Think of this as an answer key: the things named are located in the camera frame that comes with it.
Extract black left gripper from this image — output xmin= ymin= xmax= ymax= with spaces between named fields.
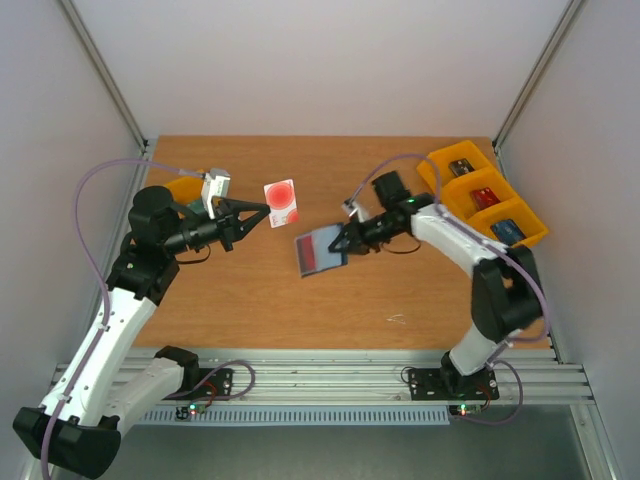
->
xmin=164 ymin=198 xmax=270 ymax=255

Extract blue leather card holder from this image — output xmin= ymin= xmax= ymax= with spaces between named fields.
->
xmin=294 ymin=223 xmax=348 ymax=278

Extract white card red circles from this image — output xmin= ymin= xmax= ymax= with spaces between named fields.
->
xmin=263 ymin=179 xmax=299 ymax=228

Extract black credit card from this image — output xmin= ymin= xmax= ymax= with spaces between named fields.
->
xmin=448 ymin=158 xmax=475 ymax=178

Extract red credit card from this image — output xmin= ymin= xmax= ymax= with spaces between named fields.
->
xmin=470 ymin=187 xmax=501 ymax=211

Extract blue credit card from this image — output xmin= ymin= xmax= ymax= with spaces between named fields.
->
xmin=490 ymin=219 xmax=526 ymax=246

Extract teal credit card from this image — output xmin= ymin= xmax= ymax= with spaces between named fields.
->
xmin=188 ymin=200 xmax=205 ymax=213

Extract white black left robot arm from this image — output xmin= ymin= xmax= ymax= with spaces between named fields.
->
xmin=13 ymin=186 xmax=270 ymax=479

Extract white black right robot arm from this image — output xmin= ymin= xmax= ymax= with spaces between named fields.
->
xmin=327 ymin=171 xmax=546 ymax=397

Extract yellow bin left side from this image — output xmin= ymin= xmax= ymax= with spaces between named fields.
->
xmin=164 ymin=176 xmax=203 ymax=210

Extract yellow bin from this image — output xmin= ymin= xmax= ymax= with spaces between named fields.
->
xmin=442 ymin=167 xmax=517 ymax=221
xmin=164 ymin=176 xmax=203 ymax=210
xmin=416 ymin=140 xmax=493 ymax=191
xmin=469 ymin=199 xmax=549 ymax=248

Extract yellow bin middle right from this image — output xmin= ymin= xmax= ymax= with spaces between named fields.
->
xmin=442 ymin=167 xmax=517 ymax=221

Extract yellow bin far right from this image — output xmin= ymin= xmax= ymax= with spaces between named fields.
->
xmin=416 ymin=140 xmax=493 ymax=191

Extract yellow bin near right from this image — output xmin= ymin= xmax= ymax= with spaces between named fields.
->
xmin=469 ymin=199 xmax=549 ymax=248

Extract right small circuit board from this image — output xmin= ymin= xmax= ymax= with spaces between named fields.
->
xmin=449 ymin=403 xmax=484 ymax=417

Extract small circuit board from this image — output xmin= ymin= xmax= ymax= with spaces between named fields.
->
xmin=174 ymin=403 xmax=208 ymax=421
xmin=449 ymin=403 xmax=484 ymax=417

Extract left small circuit board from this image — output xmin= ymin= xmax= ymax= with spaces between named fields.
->
xmin=174 ymin=403 xmax=208 ymax=421

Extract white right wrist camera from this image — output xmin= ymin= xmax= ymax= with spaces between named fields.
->
xmin=341 ymin=199 xmax=371 ymax=223

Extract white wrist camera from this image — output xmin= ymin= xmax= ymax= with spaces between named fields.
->
xmin=341 ymin=199 xmax=371 ymax=223
xmin=201 ymin=168 xmax=231 ymax=219

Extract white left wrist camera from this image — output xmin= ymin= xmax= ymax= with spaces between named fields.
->
xmin=201 ymin=168 xmax=231 ymax=219

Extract aluminium rail base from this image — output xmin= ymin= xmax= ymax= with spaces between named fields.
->
xmin=47 ymin=347 xmax=596 ymax=407

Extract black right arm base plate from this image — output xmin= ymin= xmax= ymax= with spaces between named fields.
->
xmin=408 ymin=368 xmax=500 ymax=401

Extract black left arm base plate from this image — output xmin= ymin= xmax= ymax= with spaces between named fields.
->
xmin=165 ymin=368 xmax=234 ymax=401

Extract grey slotted cable duct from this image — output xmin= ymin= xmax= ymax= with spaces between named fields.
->
xmin=138 ymin=405 xmax=450 ymax=427

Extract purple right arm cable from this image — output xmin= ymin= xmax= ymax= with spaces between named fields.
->
xmin=347 ymin=152 xmax=551 ymax=426

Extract left aluminium corner post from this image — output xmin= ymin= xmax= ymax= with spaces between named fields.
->
xmin=56 ymin=0 xmax=149 ymax=153

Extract aluminium corner post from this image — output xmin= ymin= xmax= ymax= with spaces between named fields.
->
xmin=492 ymin=0 xmax=587 ymax=155
xmin=56 ymin=0 xmax=149 ymax=153

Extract right aluminium corner post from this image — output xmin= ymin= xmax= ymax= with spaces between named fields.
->
xmin=492 ymin=0 xmax=587 ymax=155

